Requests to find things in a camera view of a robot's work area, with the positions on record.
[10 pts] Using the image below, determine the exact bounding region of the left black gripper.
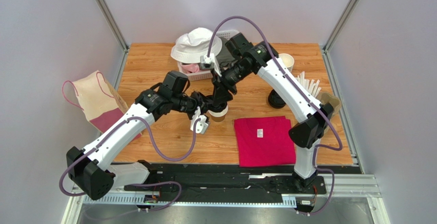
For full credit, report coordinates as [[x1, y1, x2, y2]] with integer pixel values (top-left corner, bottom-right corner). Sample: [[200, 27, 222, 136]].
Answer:
[[172, 92, 214, 122]]

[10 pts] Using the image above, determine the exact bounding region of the brown paper coffee cup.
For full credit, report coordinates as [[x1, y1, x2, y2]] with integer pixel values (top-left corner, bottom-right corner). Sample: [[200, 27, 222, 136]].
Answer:
[[208, 106, 228, 123]]

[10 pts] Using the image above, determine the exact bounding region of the black coffee cup lid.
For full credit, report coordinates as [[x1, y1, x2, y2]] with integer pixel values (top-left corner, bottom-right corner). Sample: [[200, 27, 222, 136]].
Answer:
[[208, 103, 228, 113]]

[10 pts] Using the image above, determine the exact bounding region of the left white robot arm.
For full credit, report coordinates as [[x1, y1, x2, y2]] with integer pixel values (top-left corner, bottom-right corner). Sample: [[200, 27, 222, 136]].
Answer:
[[58, 71, 209, 200]]

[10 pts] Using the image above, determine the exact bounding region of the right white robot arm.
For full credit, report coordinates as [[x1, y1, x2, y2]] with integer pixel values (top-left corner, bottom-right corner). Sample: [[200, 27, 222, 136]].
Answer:
[[208, 33, 334, 188]]

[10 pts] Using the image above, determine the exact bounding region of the white plastic basket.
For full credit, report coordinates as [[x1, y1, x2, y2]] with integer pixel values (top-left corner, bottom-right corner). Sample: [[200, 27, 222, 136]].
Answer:
[[175, 29, 239, 81]]

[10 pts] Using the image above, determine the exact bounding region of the pink cloth in basket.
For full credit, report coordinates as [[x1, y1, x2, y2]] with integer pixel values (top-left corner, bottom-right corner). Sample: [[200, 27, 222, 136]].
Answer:
[[181, 64, 200, 73]]

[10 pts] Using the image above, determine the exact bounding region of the olive green folded garment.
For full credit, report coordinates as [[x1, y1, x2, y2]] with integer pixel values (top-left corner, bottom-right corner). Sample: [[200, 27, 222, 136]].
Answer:
[[216, 37, 237, 69]]

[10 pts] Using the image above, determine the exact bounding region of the stack of black lids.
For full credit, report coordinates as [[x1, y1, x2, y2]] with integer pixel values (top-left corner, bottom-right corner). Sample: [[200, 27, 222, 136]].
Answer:
[[267, 90, 286, 109]]

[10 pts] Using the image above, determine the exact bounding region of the white bucket hat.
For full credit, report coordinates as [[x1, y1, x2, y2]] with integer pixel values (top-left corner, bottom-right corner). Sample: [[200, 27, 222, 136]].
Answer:
[[170, 28, 213, 64]]

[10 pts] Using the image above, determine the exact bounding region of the folded red t-shirt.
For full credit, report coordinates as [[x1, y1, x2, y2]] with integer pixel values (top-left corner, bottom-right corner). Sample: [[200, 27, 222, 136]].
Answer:
[[234, 116, 296, 168]]

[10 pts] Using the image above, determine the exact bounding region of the stack of paper cups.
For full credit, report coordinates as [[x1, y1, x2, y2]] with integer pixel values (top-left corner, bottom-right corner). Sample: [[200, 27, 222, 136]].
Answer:
[[279, 53, 295, 72]]

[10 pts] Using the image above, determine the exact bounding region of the bundle of white straws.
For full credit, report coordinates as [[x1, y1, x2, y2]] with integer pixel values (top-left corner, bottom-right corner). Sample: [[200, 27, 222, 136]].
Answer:
[[296, 71, 322, 97]]

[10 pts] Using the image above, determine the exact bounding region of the pink and cream paper bag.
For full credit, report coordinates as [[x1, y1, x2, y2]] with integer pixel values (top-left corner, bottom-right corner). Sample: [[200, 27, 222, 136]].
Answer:
[[62, 70, 129, 133]]

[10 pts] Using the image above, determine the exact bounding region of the cardboard cup carrier tray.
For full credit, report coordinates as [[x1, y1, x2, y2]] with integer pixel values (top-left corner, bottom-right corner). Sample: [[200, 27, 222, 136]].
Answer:
[[317, 92, 342, 116]]

